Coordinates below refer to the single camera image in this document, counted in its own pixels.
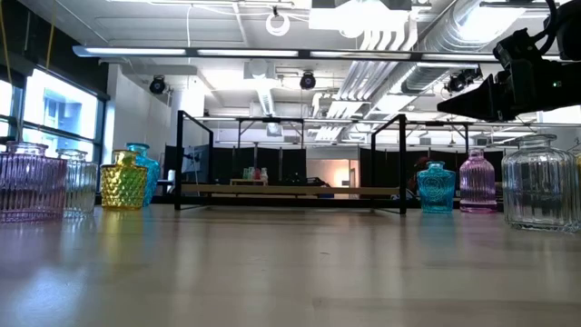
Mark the black rig frame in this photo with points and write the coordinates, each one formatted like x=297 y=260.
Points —
x=318 y=202

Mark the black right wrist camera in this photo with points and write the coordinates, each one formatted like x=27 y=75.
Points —
x=517 y=47

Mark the pink ribbed glass bottle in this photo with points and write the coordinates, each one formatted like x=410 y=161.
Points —
x=477 y=181

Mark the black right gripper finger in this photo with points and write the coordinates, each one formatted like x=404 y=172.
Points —
x=476 y=102

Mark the rig light bar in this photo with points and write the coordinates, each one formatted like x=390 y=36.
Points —
x=245 y=52

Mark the pink fine-ribbed glass jar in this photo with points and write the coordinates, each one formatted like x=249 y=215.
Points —
x=32 y=186

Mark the tall teal pebbled glass vase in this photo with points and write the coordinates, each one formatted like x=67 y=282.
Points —
x=153 y=177

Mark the background computer monitor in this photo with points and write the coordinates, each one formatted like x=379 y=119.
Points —
x=196 y=163

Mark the clear wide-fluted glass jar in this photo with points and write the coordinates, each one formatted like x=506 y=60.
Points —
x=540 y=186

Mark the yellow diamond-pattern glass vase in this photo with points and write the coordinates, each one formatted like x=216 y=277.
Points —
x=122 y=186

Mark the background black table frame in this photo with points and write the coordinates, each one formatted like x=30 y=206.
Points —
x=438 y=123
x=270 y=120

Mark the silver ventilation duct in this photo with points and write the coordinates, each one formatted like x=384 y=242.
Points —
x=458 y=36

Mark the black ceiling spotlight cluster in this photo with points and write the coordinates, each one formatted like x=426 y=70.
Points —
x=460 y=82

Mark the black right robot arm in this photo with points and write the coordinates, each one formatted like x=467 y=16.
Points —
x=573 y=32

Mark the wooden shelf with black frame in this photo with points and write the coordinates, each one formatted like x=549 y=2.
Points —
x=290 y=189

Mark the clear fine-ribbed glass jar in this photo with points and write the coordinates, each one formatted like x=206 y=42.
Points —
x=82 y=186

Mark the person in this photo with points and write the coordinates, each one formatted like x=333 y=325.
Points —
x=420 y=168

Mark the large window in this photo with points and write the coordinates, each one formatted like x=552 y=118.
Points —
x=59 y=109

